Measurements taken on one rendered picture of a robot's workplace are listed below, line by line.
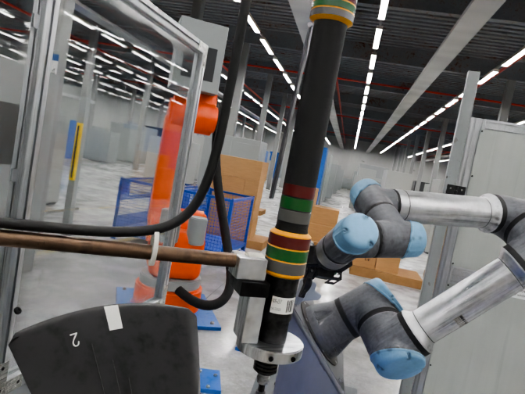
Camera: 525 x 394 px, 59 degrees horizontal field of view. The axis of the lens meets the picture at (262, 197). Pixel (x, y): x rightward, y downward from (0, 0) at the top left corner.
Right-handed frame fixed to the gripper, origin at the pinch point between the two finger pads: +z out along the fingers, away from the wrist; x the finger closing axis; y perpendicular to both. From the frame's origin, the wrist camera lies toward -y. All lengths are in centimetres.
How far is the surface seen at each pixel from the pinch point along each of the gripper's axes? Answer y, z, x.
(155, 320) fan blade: -32, -48, -24
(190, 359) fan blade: -27, -49, -28
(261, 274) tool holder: -23, -67, -21
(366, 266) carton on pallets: 296, 596, 216
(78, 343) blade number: -40, -52, -28
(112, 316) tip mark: -37, -50, -24
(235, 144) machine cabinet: 69, 839, 551
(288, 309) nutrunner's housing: -19, -65, -23
